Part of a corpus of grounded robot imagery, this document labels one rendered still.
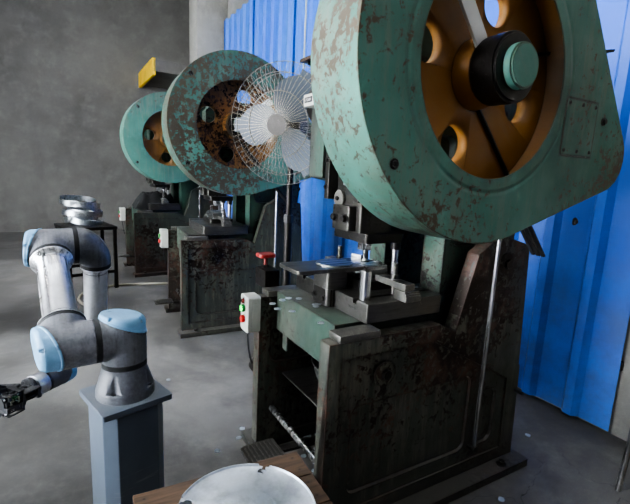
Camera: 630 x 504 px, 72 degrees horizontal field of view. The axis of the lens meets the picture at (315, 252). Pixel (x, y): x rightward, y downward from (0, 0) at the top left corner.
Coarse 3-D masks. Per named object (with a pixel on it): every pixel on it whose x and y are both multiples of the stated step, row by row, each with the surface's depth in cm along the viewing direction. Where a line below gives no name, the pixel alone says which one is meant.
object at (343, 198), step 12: (336, 192) 146; (348, 192) 142; (336, 204) 143; (348, 204) 142; (360, 204) 136; (336, 216) 143; (348, 216) 137; (360, 216) 137; (372, 216) 139; (336, 228) 144; (348, 228) 138; (360, 228) 137; (372, 228) 140; (384, 228) 142
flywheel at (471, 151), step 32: (448, 0) 98; (480, 0) 103; (512, 0) 108; (544, 0) 111; (448, 32) 100; (480, 32) 98; (512, 32) 95; (544, 32) 116; (448, 64) 101; (480, 64) 96; (512, 64) 93; (544, 64) 118; (448, 96) 103; (480, 96) 100; (512, 96) 98; (544, 96) 121; (480, 128) 111; (512, 128) 117; (544, 128) 120; (480, 160) 113; (512, 160) 119
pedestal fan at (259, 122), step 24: (288, 72) 206; (288, 96) 200; (240, 120) 219; (264, 120) 215; (288, 120) 202; (288, 144) 214; (288, 168) 224; (288, 192) 226; (288, 216) 227; (288, 240) 230
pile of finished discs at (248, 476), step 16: (240, 464) 101; (256, 464) 102; (208, 480) 96; (224, 480) 96; (240, 480) 97; (256, 480) 97; (272, 480) 97; (288, 480) 97; (192, 496) 91; (208, 496) 91; (224, 496) 92; (240, 496) 91; (256, 496) 91; (272, 496) 92; (288, 496) 93; (304, 496) 93
